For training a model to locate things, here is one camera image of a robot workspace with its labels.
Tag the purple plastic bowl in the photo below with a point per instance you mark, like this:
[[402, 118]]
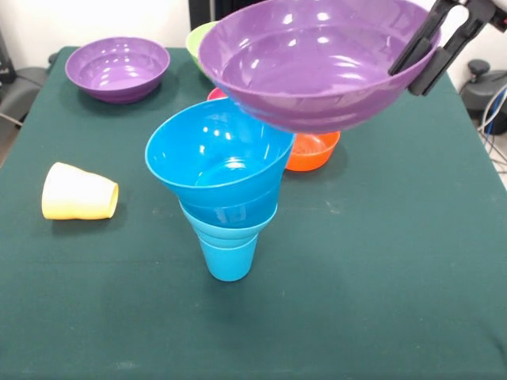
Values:
[[119, 67], [317, 79]]

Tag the orange plastic bowl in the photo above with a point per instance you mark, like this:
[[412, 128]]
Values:
[[313, 154]]

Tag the green plastic bowl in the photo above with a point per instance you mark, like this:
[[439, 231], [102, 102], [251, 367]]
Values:
[[198, 43]]

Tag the large blue plastic bowl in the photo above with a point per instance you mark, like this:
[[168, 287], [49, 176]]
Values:
[[206, 142]]

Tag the cyan plastic bowl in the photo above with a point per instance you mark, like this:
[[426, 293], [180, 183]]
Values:
[[227, 235]]

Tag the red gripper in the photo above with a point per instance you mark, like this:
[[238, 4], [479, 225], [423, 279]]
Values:
[[501, 20]]

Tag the pink plastic bowl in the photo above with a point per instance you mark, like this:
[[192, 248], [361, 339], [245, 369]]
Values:
[[216, 95]]

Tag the blue plastic cup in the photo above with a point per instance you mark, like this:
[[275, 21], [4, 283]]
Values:
[[229, 265]]

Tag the yellow plastic cup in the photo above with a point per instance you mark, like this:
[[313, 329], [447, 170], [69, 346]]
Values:
[[75, 194]]

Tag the small blue plastic bowl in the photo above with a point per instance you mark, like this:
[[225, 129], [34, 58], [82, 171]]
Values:
[[229, 215]]

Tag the dark green table cloth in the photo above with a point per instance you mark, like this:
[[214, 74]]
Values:
[[237, 328]]

